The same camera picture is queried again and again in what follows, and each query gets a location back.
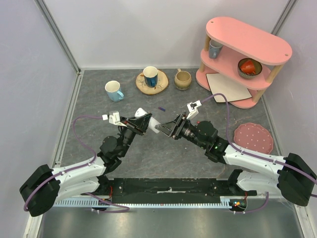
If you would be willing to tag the grey-blue mug on shelf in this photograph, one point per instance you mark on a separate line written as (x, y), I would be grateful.
(214, 49)

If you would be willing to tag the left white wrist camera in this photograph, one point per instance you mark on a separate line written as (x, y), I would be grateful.
(113, 118)

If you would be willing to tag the light blue mug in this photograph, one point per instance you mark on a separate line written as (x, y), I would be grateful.
(113, 89)

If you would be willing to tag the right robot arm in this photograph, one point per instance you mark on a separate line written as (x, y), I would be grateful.
(288, 176)

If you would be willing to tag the pink three-tier shelf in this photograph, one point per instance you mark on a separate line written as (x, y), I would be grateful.
(241, 40)

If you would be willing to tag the orange cup in bowl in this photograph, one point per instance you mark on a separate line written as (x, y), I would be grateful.
(247, 67)

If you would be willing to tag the grey patterned bowl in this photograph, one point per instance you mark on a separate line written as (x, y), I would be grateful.
(258, 67)

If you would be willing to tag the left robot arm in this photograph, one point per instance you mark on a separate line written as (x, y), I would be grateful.
(47, 186)

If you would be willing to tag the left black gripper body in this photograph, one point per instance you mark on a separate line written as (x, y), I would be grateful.
(131, 125)

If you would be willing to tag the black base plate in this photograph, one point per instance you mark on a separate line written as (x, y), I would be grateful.
(128, 190)

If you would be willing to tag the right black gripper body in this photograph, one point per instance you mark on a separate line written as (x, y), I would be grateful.
(177, 127)

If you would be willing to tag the beige ceramic mug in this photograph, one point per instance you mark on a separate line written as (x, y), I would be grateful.
(182, 79)

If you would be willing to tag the white remote control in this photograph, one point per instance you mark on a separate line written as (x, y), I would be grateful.
(152, 122)

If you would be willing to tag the pink dotted plate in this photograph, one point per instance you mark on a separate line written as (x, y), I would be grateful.
(254, 137)

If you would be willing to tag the grey cable duct rail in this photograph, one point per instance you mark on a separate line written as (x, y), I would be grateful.
(90, 202)

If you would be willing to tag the white square board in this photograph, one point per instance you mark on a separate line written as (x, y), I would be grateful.
(232, 90)

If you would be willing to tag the dark blue mug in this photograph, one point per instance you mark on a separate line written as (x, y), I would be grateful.
(151, 76)

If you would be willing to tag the beige floral plate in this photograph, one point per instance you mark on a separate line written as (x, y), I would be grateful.
(161, 83)

